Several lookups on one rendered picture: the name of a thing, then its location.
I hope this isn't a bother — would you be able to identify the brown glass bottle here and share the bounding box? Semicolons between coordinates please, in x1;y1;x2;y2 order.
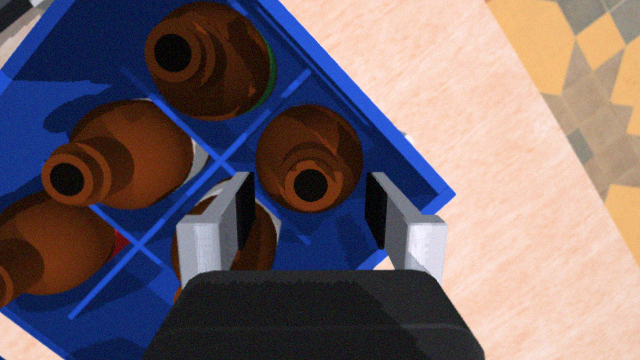
41;98;211;210
170;176;281;283
255;102;364;214
144;1;278;122
0;189;130;308

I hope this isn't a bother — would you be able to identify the blue box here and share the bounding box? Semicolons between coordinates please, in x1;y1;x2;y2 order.
0;0;456;360

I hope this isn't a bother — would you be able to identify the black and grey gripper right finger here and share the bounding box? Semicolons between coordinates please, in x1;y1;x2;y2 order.
365;172;448;286

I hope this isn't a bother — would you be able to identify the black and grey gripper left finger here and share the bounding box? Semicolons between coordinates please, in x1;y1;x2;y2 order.
176;172;256;290

